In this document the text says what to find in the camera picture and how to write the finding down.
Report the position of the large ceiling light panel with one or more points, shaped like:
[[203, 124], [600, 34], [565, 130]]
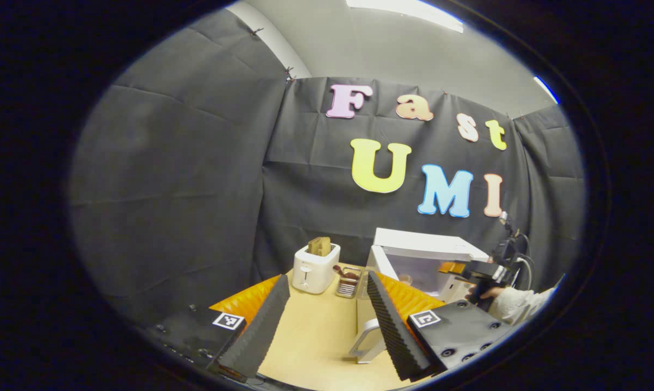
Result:
[[413, 11]]

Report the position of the white microwave oven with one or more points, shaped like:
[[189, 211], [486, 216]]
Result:
[[424, 244]]

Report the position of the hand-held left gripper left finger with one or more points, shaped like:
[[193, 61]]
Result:
[[259, 326]]

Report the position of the dark brown utensil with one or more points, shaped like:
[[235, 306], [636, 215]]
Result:
[[347, 273]]

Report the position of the brown toast slice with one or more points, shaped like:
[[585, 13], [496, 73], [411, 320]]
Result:
[[319, 247]]

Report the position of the white toaster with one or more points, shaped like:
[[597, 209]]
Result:
[[313, 271]]

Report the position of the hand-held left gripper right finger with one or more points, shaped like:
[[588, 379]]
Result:
[[394, 331]]

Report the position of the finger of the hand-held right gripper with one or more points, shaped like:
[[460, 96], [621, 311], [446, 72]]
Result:
[[450, 267]]

